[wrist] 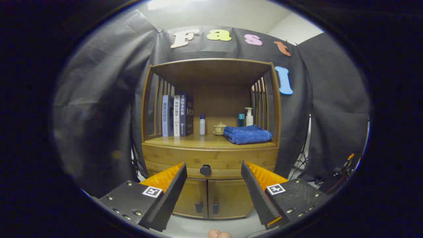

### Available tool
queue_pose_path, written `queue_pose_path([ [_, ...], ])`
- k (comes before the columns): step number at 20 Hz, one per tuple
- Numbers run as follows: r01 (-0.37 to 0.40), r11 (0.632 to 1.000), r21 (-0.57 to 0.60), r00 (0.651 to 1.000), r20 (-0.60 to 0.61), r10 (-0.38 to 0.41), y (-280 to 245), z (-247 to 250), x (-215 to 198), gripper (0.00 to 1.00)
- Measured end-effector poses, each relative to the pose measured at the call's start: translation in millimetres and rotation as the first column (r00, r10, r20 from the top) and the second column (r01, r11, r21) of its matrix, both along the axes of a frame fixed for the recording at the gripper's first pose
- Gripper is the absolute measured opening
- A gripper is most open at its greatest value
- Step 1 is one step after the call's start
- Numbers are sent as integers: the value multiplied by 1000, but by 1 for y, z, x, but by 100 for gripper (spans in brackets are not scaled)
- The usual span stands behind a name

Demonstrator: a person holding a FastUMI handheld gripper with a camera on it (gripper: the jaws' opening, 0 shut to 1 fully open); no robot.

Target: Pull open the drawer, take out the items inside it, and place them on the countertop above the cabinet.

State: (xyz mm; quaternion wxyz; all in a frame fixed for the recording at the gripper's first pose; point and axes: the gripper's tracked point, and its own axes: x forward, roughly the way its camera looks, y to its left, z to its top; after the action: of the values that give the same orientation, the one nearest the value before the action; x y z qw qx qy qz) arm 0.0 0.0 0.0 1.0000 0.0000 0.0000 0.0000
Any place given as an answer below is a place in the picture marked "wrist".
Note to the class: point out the orange black device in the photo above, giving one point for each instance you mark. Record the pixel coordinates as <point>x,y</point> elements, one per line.
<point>347,165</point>

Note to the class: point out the wooden drawer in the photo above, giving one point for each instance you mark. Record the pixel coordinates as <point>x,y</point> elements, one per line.
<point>172,158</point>

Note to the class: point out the wooden cabinet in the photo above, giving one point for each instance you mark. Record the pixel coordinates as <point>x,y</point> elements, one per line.
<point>211,71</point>

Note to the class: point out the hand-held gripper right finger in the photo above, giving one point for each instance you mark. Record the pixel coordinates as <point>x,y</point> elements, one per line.
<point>256,198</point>

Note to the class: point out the white bottle blue cap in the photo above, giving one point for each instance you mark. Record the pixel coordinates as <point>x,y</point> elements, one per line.
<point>202,127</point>

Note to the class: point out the blue folded towel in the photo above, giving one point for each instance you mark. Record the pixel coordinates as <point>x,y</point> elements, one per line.
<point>248,135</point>

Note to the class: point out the dark blue book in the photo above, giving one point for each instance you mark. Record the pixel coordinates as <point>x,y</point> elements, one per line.
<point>186,112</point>

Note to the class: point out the beige lidded teacup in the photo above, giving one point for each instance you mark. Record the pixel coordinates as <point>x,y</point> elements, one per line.
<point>219,129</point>

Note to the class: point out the wooden cabinet door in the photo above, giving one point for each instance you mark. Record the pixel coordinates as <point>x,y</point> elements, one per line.
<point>231,198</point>
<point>191,195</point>

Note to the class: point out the teal bottle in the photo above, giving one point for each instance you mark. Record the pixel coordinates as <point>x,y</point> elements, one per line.
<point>241,119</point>

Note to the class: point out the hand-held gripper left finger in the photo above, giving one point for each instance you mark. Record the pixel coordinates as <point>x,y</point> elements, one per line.
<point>172,198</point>

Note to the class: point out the white spine book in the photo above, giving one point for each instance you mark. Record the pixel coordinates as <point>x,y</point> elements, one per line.
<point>176,115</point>

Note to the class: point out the black drawer knob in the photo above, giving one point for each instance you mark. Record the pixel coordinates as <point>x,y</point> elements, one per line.
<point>205,170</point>

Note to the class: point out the white pump bottle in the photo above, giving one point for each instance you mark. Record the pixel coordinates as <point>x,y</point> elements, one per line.
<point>249,119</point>

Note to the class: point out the wooden countertop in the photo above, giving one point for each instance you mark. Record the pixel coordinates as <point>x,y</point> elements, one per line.
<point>198,140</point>

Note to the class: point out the pale blue book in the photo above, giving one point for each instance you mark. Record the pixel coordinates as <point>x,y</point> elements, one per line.
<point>165,115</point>

